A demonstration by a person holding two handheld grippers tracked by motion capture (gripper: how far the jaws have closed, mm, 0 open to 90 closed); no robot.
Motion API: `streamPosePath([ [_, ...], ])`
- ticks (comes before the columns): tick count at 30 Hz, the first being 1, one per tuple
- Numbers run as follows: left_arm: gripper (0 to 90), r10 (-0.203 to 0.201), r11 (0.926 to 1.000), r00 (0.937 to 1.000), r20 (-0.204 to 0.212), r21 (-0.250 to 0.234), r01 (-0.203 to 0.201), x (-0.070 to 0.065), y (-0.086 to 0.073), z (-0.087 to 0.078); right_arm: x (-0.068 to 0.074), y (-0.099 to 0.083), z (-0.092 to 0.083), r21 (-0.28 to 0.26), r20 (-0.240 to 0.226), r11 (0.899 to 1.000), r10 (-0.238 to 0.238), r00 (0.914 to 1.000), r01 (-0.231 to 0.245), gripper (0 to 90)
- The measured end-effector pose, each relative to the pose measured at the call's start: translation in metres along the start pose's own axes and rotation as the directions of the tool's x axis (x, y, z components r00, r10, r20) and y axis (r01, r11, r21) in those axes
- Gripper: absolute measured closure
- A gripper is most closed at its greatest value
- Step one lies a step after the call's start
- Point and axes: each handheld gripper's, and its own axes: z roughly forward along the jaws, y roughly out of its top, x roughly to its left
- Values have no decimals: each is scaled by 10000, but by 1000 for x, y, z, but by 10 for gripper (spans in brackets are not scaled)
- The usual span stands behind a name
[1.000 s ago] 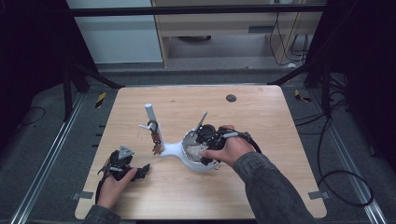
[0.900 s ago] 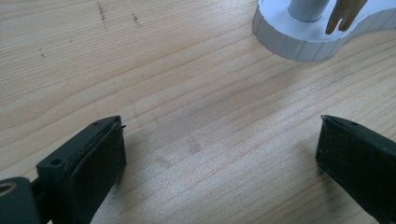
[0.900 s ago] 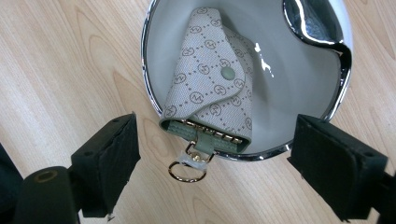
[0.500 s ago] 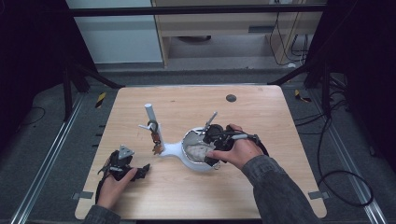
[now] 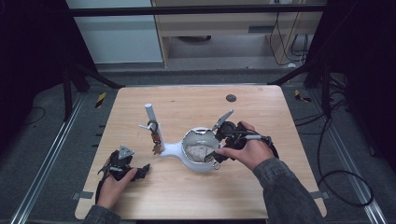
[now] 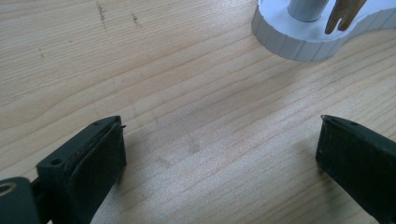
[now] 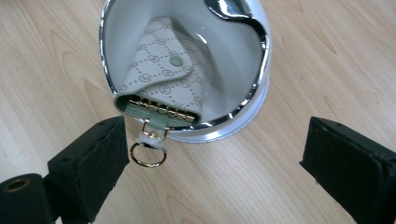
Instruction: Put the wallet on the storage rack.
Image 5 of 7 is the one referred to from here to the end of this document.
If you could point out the person's left hand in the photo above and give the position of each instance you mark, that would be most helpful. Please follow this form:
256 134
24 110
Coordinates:
113 191

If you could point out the dark curtain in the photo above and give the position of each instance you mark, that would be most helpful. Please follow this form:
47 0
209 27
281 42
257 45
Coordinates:
28 62
367 68

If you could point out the metal floor rail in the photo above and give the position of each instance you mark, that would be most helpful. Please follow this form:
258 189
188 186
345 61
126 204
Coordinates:
46 158
348 158

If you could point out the white cabinet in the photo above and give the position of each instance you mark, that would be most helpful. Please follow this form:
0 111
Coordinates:
118 40

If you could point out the grey tape strip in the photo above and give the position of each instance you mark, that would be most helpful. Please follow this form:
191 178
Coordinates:
83 195
320 195

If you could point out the yellow black tape piece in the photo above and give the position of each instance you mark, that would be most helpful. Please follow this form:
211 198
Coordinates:
100 99
301 96

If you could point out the white key stand with bowl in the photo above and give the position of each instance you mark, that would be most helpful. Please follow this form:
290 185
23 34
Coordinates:
174 149

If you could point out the white plug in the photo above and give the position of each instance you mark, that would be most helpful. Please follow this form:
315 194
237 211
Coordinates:
291 65

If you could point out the grey table grommet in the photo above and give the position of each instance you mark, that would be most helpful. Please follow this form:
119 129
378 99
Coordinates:
231 98

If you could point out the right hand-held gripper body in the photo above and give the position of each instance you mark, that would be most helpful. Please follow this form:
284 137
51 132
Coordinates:
232 135

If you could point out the black horizontal bar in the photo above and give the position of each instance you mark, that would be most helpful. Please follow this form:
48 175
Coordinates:
186 11

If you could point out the light wooden desk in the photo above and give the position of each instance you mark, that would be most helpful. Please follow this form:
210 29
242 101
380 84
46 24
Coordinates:
218 23

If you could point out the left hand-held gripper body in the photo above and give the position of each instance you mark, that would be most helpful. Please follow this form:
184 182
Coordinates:
120 166

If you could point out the black metal stand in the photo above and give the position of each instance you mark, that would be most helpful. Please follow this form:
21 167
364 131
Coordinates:
326 90
67 93

